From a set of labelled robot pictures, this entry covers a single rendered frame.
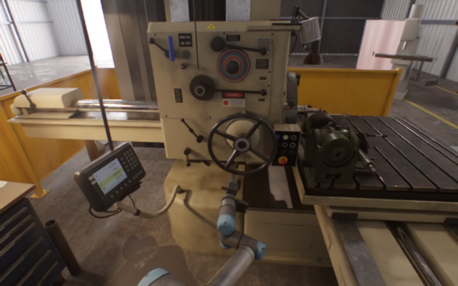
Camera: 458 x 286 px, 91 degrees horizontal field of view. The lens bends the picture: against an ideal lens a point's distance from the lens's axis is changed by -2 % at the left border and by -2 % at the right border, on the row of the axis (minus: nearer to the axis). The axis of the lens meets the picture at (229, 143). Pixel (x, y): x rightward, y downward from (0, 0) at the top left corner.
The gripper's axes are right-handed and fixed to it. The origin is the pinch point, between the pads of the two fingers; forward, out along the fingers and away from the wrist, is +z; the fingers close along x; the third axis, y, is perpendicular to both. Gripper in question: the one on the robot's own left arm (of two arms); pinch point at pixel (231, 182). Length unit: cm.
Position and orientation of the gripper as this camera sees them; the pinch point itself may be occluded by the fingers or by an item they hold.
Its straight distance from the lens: 124.8
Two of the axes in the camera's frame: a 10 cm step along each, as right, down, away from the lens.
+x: -2.7, 8.4, 4.8
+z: 0.9, -4.7, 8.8
